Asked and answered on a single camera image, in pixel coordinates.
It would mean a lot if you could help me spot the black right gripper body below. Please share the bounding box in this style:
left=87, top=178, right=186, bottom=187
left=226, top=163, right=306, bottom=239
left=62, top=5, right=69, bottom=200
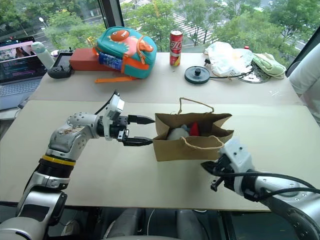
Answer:
left=212, top=154, right=237, bottom=187

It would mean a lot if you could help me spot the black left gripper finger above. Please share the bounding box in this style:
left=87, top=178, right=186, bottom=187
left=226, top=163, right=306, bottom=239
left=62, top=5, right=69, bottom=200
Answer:
left=127, top=114, right=156, bottom=126
left=122, top=135, right=154, bottom=148

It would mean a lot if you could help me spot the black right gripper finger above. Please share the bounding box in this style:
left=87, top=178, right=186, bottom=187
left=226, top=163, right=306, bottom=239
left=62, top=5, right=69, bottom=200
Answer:
left=210, top=176, right=224, bottom=193
left=200, top=161, right=218, bottom=175

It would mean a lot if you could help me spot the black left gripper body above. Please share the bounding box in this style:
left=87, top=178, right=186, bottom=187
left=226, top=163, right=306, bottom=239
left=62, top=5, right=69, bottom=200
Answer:
left=109, top=115, right=131, bottom=142

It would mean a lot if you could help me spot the brown paper bag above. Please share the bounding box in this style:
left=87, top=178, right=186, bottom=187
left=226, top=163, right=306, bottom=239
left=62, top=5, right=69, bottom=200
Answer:
left=151, top=96, right=235, bottom=163

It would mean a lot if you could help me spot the grey item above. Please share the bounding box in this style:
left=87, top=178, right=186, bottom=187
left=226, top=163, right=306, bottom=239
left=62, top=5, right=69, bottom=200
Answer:
left=166, top=124, right=191, bottom=141

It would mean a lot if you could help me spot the red item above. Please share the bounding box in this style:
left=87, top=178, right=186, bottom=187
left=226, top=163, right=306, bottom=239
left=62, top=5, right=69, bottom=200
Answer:
left=189, top=121, right=201, bottom=137

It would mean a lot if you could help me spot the white crumpled plastic bag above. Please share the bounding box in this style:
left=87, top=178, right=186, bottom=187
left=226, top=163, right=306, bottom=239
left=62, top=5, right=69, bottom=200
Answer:
left=202, top=41, right=255, bottom=77

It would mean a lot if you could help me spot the grey rounded shape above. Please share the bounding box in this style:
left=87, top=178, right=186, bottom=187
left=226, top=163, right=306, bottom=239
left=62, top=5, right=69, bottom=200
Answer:
left=174, top=209, right=210, bottom=240
left=103, top=208, right=148, bottom=240

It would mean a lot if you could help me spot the teal dinosaur kids backpack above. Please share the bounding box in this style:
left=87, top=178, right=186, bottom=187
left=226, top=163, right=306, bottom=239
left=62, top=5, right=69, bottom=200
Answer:
left=92, top=25, right=158, bottom=84

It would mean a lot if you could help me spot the black round kettle base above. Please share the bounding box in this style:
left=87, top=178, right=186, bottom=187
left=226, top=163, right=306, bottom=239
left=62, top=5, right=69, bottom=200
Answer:
left=184, top=65, right=211, bottom=86

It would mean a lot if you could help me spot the red cardboard box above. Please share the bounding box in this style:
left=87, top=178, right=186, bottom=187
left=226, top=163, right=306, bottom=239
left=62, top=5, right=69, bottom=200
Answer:
left=69, top=47, right=118, bottom=72

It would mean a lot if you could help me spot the red cola can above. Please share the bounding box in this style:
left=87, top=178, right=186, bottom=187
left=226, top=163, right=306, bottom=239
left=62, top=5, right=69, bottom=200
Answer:
left=169, top=29, right=184, bottom=67

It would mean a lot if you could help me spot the black handheld remote controller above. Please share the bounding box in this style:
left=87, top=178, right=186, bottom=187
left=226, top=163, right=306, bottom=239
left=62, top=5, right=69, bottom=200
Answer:
left=47, top=49, right=75, bottom=80

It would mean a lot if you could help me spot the round metal plate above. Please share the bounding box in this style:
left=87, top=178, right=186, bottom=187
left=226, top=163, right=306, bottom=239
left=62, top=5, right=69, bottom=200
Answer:
left=236, top=63, right=272, bottom=83

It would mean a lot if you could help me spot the pale green water bottle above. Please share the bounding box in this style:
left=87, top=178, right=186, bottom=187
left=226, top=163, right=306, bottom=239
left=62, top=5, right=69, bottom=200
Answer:
left=31, top=41, right=56, bottom=70

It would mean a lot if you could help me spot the light green cloth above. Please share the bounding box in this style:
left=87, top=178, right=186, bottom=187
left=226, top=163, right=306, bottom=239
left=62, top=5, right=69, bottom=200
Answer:
left=251, top=52, right=287, bottom=80

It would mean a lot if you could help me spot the grey open laptop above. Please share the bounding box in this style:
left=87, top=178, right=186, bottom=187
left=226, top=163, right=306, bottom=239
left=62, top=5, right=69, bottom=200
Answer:
left=0, top=36, right=48, bottom=111

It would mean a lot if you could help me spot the person in white shirt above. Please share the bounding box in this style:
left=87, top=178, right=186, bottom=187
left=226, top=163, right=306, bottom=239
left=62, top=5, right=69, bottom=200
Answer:
left=288, top=48, right=320, bottom=121

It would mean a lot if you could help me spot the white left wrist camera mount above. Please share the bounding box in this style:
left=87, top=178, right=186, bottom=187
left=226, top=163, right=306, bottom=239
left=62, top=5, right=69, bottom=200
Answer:
left=103, top=94, right=125, bottom=141

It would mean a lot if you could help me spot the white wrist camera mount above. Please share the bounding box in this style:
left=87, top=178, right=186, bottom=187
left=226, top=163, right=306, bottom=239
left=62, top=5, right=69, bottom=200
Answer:
left=217, top=138, right=253, bottom=197
left=103, top=94, right=125, bottom=141

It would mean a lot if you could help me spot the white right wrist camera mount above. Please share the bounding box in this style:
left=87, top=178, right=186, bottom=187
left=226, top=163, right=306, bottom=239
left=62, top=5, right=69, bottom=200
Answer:
left=217, top=138, right=253, bottom=197

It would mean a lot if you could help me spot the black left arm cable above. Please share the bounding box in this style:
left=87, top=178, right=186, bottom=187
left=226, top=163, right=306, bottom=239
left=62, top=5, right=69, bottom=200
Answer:
left=94, top=91, right=120, bottom=116

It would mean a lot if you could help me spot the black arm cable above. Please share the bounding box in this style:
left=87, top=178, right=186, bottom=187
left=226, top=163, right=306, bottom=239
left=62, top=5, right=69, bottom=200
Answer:
left=217, top=171, right=320, bottom=201
left=94, top=91, right=120, bottom=116

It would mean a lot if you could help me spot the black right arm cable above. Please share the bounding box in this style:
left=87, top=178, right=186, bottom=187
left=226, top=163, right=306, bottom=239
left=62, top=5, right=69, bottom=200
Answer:
left=217, top=171, right=320, bottom=201

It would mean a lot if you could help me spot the black window frame post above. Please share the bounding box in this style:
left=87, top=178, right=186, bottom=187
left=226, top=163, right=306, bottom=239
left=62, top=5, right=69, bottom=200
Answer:
left=96, top=0, right=123, bottom=30

